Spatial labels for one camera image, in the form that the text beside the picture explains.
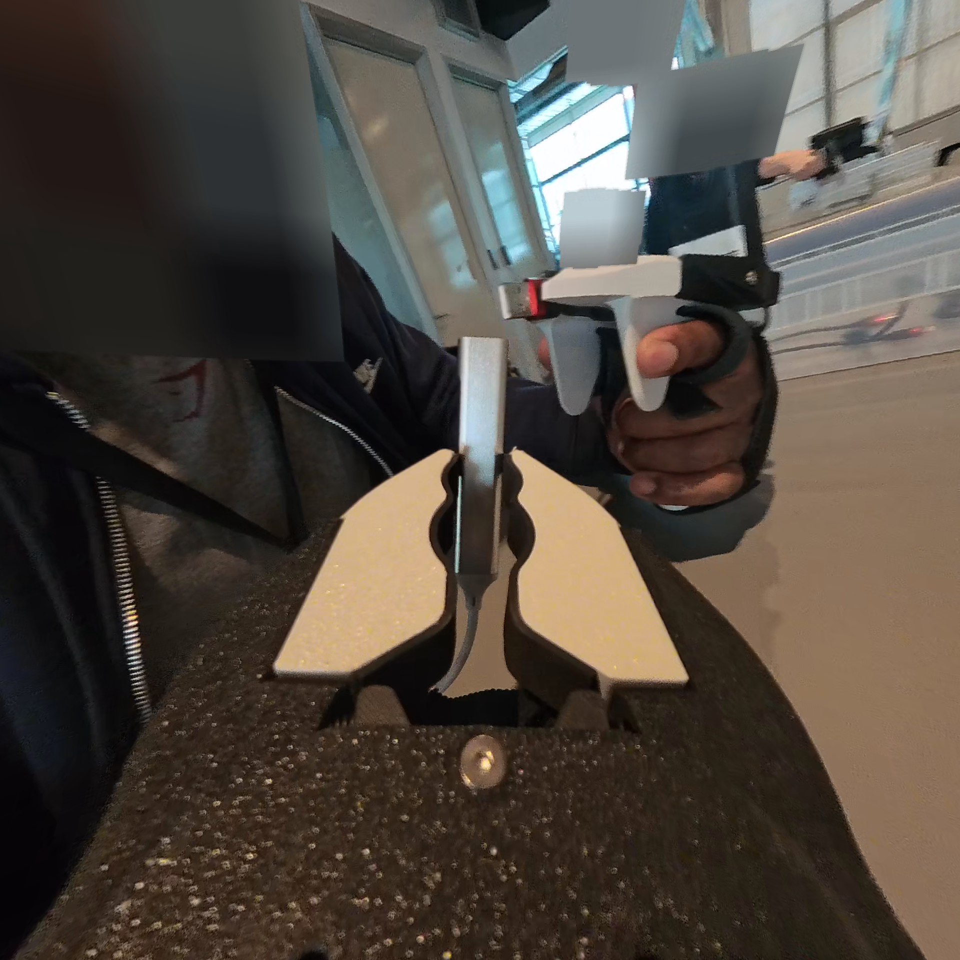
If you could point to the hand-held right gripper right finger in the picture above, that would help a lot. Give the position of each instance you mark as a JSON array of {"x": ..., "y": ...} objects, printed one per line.
[{"x": 592, "y": 600}]

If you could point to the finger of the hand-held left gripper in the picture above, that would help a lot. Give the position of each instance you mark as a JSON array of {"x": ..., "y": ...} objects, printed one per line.
[
  {"x": 574, "y": 360},
  {"x": 615, "y": 279}
]

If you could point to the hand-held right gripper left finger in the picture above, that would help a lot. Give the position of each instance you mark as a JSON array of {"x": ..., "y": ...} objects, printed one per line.
[{"x": 360, "y": 600}]

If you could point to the silver usb hub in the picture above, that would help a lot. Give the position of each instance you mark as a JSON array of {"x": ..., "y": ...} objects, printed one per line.
[{"x": 480, "y": 420}]

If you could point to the person's left forearm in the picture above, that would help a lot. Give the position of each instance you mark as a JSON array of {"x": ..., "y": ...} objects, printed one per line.
[{"x": 405, "y": 360}]

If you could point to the person's left hand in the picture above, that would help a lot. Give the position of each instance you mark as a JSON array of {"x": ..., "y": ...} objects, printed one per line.
[{"x": 675, "y": 450}]

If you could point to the person's torso in zip jacket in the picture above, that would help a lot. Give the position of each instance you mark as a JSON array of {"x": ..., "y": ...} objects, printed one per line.
[{"x": 225, "y": 450}]

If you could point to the white glass partition frame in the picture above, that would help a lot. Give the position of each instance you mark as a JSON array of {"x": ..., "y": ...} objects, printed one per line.
[{"x": 437, "y": 112}]

